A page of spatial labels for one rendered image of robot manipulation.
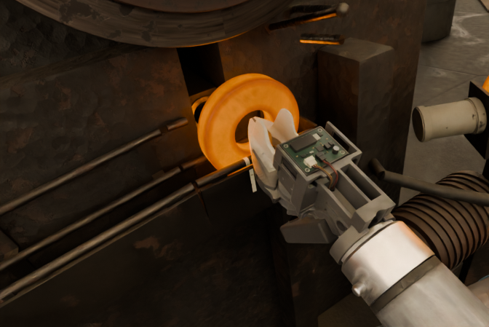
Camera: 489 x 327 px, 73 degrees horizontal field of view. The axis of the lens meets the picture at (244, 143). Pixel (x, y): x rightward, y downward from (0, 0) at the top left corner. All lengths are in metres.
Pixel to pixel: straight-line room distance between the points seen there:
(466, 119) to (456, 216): 0.17
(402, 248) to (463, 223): 0.36
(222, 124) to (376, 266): 0.25
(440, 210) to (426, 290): 0.35
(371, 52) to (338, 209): 0.28
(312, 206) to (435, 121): 0.30
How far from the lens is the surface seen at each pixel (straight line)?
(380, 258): 0.32
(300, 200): 0.35
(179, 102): 0.49
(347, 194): 0.34
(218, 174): 0.44
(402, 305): 0.32
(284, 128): 0.42
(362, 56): 0.53
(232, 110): 0.44
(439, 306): 0.32
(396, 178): 0.61
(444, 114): 0.61
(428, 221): 0.64
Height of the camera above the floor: 0.98
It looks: 32 degrees down
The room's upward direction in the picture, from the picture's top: 10 degrees counter-clockwise
